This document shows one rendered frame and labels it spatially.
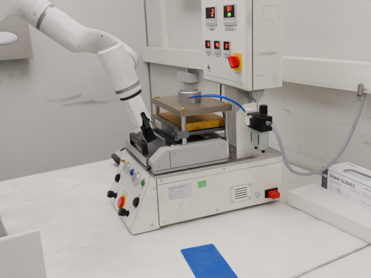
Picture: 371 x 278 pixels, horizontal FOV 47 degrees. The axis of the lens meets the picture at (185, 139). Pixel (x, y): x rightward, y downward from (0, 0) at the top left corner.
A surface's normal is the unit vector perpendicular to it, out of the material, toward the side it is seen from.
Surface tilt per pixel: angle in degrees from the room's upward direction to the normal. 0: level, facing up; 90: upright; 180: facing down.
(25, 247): 90
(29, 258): 90
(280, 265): 0
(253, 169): 90
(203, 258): 0
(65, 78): 90
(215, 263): 0
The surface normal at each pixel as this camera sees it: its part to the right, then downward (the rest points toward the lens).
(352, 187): -0.92, 0.09
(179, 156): 0.38, 0.23
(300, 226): -0.04, -0.96
